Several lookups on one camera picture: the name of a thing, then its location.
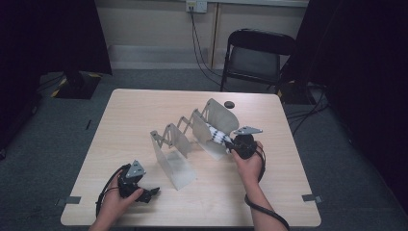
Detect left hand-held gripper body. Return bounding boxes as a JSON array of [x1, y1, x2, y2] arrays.
[[116, 159, 147, 197]]

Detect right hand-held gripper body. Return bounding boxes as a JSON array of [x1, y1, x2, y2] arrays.
[[231, 125, 264, 161]]

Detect black and white patterned cloth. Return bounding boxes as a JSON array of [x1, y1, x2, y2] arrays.
[[205, 123, 234, 147]]

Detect person's right hand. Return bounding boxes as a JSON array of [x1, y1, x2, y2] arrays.
[[231, 142, 265, 191]]

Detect person's left hand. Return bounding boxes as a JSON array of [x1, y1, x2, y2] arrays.
[[101, 171, 144, 222]]

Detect grey tape piece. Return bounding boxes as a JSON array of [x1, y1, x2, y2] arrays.
[[55, 195, 82, 207], [301, 193, 323, 204]]

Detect black folding chair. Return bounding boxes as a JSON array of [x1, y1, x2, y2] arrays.
[[219, 28, 297, 94]]

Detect black stand base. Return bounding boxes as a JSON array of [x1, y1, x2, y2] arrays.
[[51, 70, 102, 100]]

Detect dark curtain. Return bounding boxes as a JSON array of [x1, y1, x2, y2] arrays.
[[0, 0, 113, 152], [282, 0, 408, 206]]

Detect black floor cables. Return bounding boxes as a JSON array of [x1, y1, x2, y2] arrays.
[[285, 81, 331, 136]]

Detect black wall socket cable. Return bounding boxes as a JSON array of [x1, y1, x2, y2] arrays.
[[190, 6, 225, 89]]

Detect beige wall conduit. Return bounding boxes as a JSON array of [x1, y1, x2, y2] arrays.
[[210, 3, 222, 69]]

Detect white wall socket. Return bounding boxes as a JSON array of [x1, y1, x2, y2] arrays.
[[186, 0, 209, 13]]

